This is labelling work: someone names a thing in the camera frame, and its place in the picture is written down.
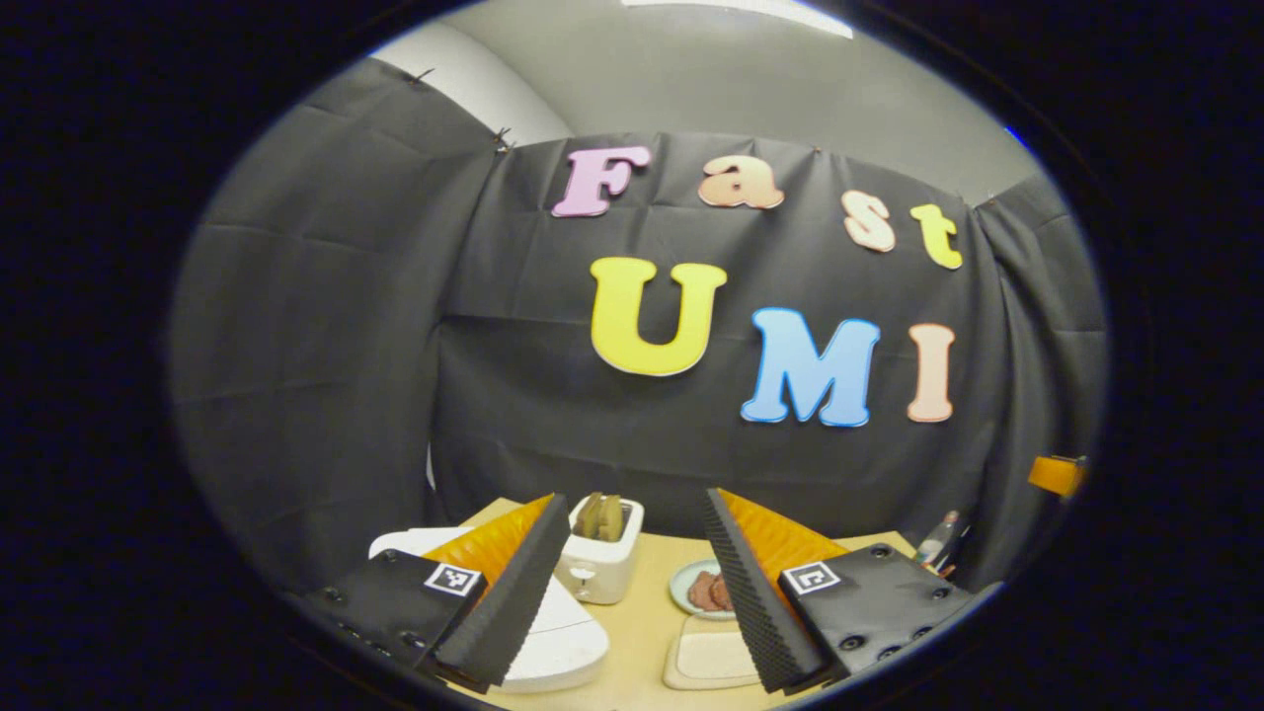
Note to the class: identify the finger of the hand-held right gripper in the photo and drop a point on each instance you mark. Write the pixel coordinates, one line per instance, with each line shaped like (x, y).
(1055, 476)

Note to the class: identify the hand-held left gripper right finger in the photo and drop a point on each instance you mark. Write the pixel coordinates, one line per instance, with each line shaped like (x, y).
(755, 602)

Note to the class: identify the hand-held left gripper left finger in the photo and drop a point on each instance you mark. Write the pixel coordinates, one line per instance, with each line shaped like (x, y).
(513, 602)

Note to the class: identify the white rice cooker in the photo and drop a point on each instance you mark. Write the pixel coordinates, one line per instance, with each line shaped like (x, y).
(563, 642)

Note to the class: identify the brown meat slices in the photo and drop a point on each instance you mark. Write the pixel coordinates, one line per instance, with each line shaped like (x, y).
(706, 592)

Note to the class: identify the cream cutting board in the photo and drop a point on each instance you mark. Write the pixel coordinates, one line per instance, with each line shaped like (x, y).
(706, 657)

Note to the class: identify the pale green plate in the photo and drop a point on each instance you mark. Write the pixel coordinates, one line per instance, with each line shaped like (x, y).
(679, 588)

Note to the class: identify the white toaster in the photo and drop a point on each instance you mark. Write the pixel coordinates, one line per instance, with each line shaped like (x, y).
(602, 568)

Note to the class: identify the brown bread slices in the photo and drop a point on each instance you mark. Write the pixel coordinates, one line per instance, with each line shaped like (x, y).
(599, 516)

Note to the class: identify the clear plastic bottle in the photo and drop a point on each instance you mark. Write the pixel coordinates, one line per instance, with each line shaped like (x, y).
(936, 541)

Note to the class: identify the black backdrop cloth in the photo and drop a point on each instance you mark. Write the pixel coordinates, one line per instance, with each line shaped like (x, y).
(395, 296)

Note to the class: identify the ceiling light panel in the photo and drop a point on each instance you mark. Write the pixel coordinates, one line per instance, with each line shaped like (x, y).
(741, 12)

